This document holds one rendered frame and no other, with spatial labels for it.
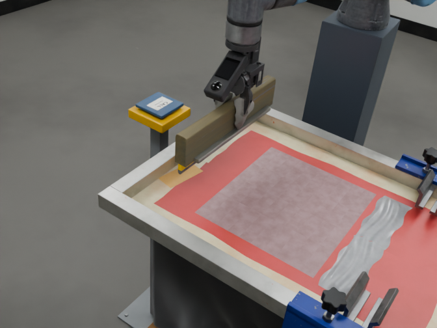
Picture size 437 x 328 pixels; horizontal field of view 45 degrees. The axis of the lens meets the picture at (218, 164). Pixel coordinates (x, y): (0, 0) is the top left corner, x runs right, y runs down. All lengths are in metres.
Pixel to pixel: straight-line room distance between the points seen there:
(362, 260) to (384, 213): 0.17
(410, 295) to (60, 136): 2.39
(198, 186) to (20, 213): 1.53
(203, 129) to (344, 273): 0.41
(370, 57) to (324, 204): 0.50
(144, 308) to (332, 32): 1.29
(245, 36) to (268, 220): 0.41
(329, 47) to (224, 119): 0.53
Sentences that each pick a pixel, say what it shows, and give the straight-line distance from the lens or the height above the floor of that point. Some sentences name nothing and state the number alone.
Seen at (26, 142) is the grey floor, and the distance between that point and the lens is 3.14.
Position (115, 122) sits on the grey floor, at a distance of 3.25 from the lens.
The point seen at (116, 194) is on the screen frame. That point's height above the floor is 0.99.
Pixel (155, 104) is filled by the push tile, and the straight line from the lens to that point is 1.54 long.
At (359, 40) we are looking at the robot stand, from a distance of 1.57.
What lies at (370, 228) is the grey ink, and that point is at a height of 0.96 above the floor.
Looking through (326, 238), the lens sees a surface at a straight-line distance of 1.19.
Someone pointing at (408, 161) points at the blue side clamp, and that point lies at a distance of 1.42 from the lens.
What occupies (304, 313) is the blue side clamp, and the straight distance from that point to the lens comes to 0.97.
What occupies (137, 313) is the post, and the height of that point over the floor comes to 0.01.
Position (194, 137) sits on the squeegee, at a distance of 1.11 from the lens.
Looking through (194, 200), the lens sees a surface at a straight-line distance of 1.22.
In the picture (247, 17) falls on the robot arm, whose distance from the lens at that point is 1.10.
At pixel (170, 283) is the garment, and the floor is 0.74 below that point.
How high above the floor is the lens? 1.76
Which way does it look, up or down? 37 degrees down
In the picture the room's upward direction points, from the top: 6 degrees clockwise
